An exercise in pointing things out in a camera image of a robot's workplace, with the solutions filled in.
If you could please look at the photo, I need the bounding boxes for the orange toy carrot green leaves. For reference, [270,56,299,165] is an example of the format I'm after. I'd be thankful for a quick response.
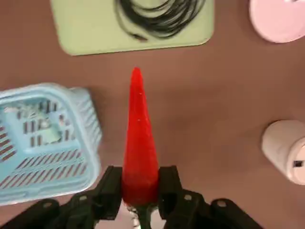
[121,67,160,229]

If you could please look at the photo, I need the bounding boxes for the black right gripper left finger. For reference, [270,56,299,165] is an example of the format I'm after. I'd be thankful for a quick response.
[0,166,124,229]

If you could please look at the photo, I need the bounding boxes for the coiled black braided cable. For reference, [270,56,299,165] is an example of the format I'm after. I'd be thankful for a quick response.
[115,0,207,42]

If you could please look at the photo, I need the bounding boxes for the light blue plastic basket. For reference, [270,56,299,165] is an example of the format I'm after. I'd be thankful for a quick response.
[0,83,103,206]

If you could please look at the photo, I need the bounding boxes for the pink round plate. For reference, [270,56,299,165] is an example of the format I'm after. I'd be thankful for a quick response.
[249,0,305,43]

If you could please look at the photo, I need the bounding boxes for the white cylindrical bin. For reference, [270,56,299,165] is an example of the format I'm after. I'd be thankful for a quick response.
[262,120,305,186]

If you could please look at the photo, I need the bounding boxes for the light green tray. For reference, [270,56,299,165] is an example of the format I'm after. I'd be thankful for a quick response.
[51,0,214,56]

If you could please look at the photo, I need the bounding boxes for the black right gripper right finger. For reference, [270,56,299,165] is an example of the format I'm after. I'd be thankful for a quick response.
[158,165,270,229]

